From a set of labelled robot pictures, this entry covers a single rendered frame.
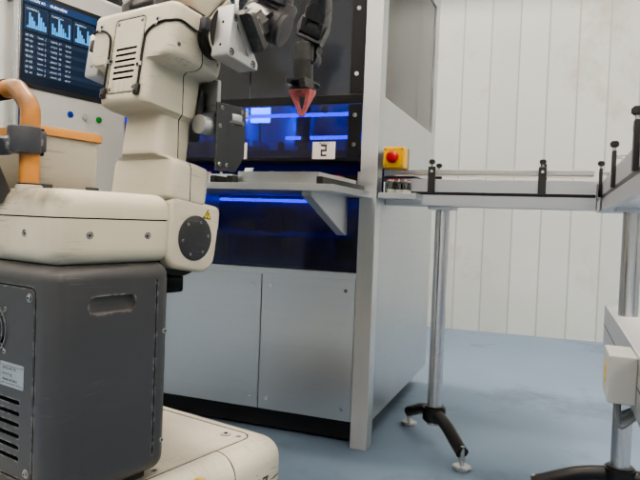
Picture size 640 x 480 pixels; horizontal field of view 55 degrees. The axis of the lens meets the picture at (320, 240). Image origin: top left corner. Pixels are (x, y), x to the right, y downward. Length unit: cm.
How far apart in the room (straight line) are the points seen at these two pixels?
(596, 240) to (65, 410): 411
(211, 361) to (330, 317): 51
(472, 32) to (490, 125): 70
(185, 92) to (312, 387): 117
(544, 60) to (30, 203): 421
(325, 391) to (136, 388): 113
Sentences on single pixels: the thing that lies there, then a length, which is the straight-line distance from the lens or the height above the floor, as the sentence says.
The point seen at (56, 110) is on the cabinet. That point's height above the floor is 111.
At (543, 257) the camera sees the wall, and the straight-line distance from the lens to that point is 475.
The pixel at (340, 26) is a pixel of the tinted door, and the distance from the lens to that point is 224.
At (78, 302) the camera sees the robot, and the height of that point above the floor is 63.
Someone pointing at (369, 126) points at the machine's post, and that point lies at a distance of 212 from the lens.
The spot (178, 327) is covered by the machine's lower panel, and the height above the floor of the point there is 35.
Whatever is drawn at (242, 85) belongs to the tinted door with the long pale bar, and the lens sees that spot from 234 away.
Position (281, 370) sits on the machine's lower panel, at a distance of 226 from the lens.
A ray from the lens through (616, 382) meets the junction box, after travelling 130.
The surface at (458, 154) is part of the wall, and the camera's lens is 480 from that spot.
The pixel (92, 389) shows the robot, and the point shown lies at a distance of 112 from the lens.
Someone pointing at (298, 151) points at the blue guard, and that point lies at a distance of 220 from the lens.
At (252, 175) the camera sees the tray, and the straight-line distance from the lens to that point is 185.
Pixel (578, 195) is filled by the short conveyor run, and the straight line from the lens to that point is 212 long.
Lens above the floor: 77
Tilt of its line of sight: 2 degrees down
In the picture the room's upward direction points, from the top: 2 degrees clockwise
